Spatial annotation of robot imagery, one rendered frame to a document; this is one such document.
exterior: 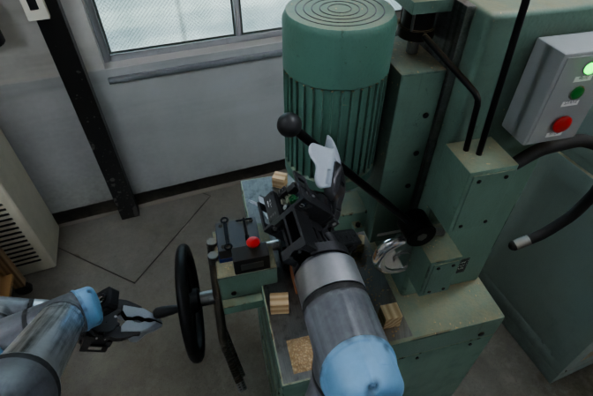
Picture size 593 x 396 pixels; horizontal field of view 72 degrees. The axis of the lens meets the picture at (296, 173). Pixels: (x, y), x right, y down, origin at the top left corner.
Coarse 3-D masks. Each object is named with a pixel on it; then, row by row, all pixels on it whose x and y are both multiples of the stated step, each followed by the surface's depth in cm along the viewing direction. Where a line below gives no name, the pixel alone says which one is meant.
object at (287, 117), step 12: (288, 120) 54; (300, 120) 55; (288, 132) 55; (300, 132) 57; (348, 168) 64; (360, 180) 66; (372, 192) 69; (384, 204) 71; (396, 216) 75; (408, 216) 76; (420, 216) 78; (408, 228) 77; (420, 228) 76; (432, 228) 77; (408, 240) 78; (420, 240) 78
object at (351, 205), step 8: (352, 192) 94; (344, 200) 92; (352, 200) 92; (360, 200) 92; (344, 208) 90; (352, 208) 90; (360, 208) 90; (344, 216) 89; (352, 216) 89; (360, 216) 90; (344, 224) 91
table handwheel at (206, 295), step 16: (176, 256) 95; (192, 256) 111; (176, 272) 92; (192, 272) 113; (176, 288) 89; (192, 288) 102; (192, 304) 99; (208, 304) 102; (192, 320) 89; (192, 336) 89; (192, 352) 90
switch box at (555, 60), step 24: (552, 48) 57; (576, 48) 57; (528, 72) 63; (552, 72) 58; (576, 72) 58; (528, 96) 63; (552, 96) 60; (504, 120) 69; (528, 120) 64; (552, 120) 64; (576, 120) 65; (528, 144) 66
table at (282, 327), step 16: (272, 176) 123; (288, 176) 123; (256, 192) 118; (256, 208) 113; (288, 272) 98; (272, 288) 94; (288, 288) 94; (224, 304) 95; (240, 304) 95; (256, 304) 96; (272, 320) 88; (288, 320) 88; (272, 336) 86; (288, 336) 86; (288, 352) 83; (288, 368) 81; (288, 384) 79; (304, 384) 80
